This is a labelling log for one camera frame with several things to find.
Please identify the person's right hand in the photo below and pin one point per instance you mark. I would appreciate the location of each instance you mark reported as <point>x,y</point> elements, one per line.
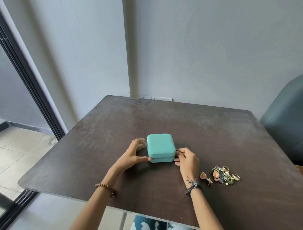
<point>189,165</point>

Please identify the person's left hand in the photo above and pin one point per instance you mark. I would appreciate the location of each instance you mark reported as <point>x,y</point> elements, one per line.
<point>125,161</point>

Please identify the person's left thumb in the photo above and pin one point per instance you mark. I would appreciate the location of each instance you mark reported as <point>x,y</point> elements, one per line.
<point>143,159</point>

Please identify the person's right fingers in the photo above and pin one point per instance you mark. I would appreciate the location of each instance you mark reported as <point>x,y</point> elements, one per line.
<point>182,151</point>

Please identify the teal jewelry box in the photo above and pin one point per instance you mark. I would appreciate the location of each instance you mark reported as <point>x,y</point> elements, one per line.
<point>161,147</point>

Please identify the person's right forearm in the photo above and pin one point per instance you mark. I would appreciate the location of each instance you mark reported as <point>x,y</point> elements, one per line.
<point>203,210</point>

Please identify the person's left forearm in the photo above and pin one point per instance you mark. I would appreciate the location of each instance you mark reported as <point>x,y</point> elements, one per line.
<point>94,208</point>

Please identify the orange shell earring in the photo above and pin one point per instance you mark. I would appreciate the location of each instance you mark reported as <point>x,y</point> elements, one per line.
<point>203,175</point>
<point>215,174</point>

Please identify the gold leaf earring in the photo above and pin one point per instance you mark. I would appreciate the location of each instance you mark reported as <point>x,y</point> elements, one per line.
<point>209,181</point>

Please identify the dark flower earring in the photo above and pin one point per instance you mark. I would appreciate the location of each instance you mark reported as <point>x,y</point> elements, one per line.
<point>222,177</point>

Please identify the green beaded earring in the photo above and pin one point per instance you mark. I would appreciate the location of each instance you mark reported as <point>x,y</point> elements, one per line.
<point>229,181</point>

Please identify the blue white patterned garment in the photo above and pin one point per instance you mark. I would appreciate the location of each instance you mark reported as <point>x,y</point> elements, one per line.
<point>146,224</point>

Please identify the round metal floor drain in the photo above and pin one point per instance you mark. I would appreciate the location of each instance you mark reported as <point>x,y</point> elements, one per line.
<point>53,141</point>

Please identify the teal upholstered chair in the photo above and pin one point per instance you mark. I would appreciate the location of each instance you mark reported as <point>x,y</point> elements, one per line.
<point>286,123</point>

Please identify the black sliding door frame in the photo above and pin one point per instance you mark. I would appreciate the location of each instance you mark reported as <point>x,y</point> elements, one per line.
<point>36,94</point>

